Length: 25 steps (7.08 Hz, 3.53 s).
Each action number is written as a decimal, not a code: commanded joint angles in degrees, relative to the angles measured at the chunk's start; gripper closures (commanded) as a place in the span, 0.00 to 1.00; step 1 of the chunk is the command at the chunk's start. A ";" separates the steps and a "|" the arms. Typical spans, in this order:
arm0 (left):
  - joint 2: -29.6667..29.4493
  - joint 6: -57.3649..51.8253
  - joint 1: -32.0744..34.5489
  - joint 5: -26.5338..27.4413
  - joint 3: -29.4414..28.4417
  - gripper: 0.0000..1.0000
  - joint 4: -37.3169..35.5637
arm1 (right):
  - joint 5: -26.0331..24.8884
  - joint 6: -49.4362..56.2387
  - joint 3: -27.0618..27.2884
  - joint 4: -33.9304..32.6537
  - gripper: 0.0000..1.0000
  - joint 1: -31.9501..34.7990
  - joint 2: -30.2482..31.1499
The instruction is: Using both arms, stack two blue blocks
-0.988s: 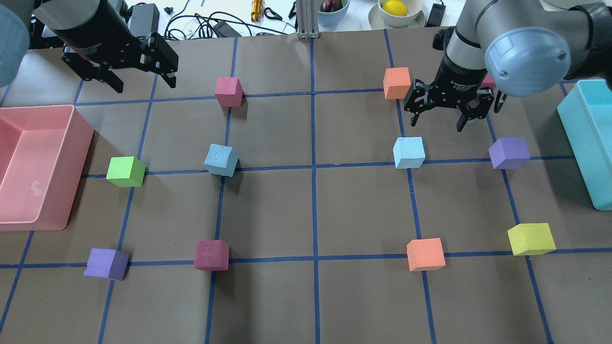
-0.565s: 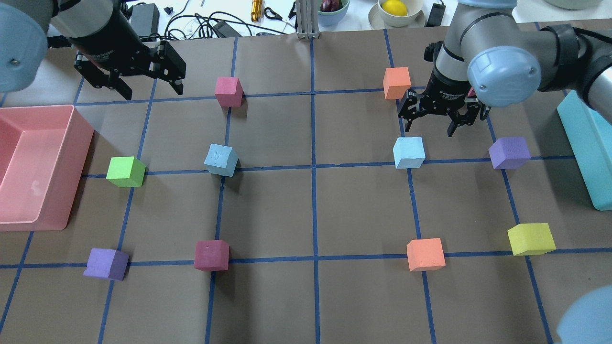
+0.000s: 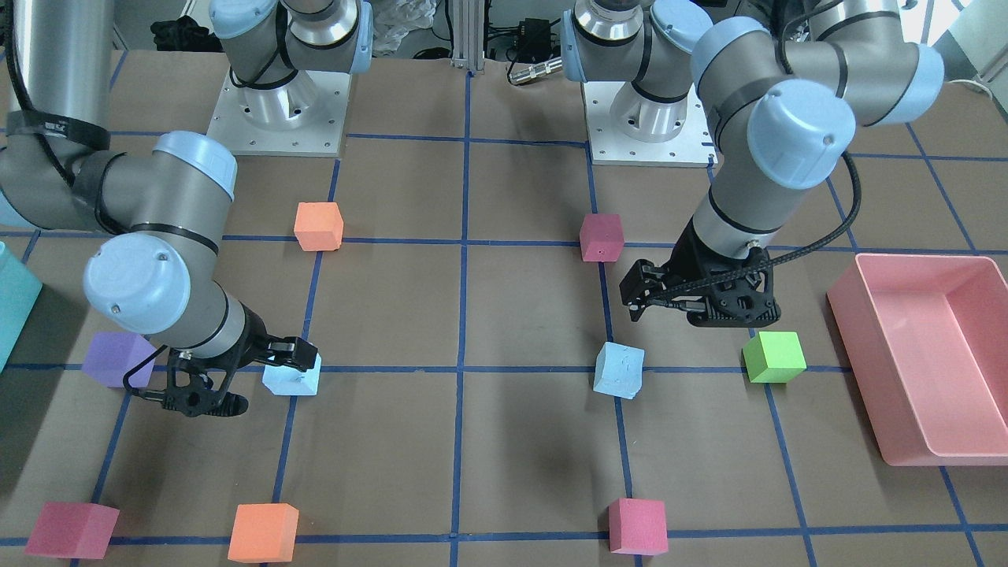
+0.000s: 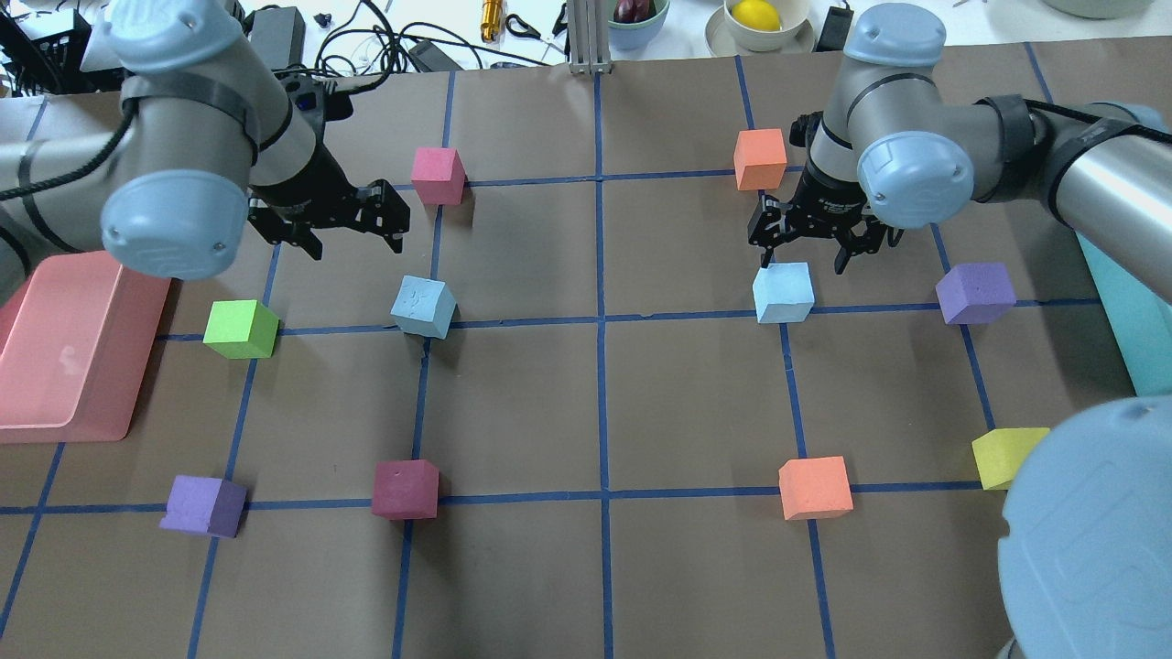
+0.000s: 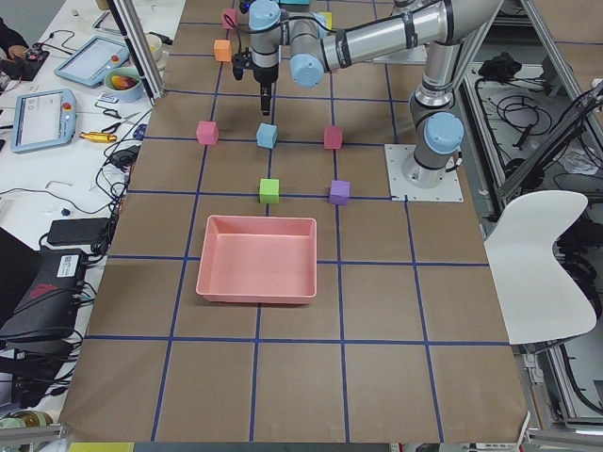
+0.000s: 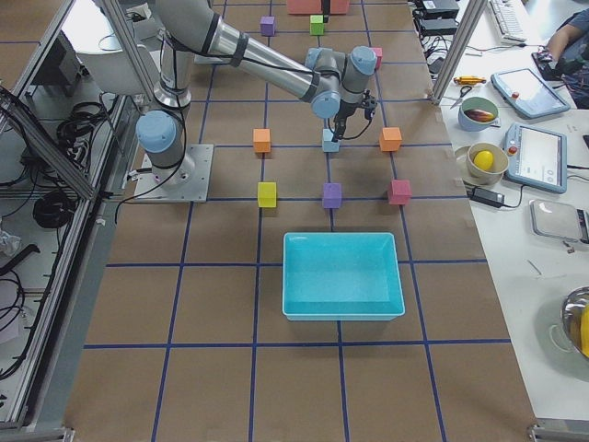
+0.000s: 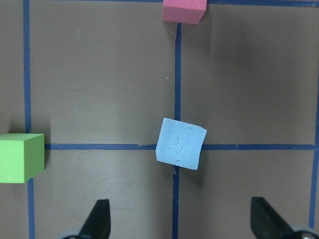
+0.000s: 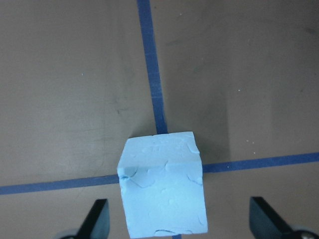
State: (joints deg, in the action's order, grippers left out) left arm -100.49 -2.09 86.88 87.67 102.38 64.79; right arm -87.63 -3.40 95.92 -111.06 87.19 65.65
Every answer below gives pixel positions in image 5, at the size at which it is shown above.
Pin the blue bowl with fruit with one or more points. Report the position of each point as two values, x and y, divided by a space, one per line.
124 84

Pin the teach pendant near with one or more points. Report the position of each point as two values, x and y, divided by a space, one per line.
43 120

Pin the pink block right near desk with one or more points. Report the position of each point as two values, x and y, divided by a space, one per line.
229 18

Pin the pink block desk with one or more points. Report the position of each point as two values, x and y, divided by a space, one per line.
229 18
207 132

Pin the pink block left near desk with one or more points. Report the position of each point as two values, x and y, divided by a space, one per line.
207 132

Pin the orange block near desk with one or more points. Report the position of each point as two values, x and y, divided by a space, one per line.
223 51

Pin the teach pendant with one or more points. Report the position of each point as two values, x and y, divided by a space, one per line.
43 120
90 64

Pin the blue block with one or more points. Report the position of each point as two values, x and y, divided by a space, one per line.
266 135

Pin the yellow block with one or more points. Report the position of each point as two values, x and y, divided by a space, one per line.
327 18

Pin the beige bowl with lemon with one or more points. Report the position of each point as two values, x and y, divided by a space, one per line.
158 53

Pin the person at desk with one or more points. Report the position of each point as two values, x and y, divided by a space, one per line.
12 42

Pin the pink plastic tray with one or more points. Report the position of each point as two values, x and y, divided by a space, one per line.
259 260

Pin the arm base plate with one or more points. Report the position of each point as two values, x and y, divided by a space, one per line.
409 182

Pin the aluminium frame post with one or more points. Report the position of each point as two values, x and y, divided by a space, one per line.
127 20

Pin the purple block left side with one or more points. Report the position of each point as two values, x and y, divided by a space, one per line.
339 193

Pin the teach pendant far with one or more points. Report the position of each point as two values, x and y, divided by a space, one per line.
90 64

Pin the white chair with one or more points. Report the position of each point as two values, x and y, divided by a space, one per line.
539 300

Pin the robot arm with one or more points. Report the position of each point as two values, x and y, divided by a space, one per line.
316 49

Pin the scissors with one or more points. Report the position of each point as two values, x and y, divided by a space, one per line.
119 120

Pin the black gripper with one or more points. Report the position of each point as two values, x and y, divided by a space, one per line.
264 75

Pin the yellow tool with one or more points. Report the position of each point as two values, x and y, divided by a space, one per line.
98 137

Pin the green block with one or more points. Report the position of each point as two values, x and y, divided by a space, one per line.
269 191

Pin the black power adapter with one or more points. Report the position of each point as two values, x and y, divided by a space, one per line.
79 231

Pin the dark pink block near base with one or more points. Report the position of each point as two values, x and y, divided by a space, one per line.
332 137

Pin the black computer box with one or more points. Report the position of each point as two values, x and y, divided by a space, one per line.
38 295

